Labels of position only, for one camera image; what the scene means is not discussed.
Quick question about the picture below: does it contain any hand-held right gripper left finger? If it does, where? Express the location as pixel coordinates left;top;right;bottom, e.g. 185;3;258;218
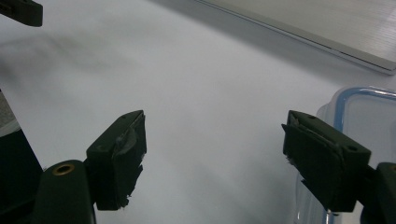
85;109;148;212

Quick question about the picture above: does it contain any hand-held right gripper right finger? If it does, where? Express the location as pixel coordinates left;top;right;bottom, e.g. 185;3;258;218
281;109;373;214

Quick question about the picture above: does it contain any clear plastic container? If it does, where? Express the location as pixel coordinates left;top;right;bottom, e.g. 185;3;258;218
293;86;396;224

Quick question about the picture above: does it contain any silver metal edge strip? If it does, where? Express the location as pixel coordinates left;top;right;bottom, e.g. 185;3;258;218
194;0;396;76

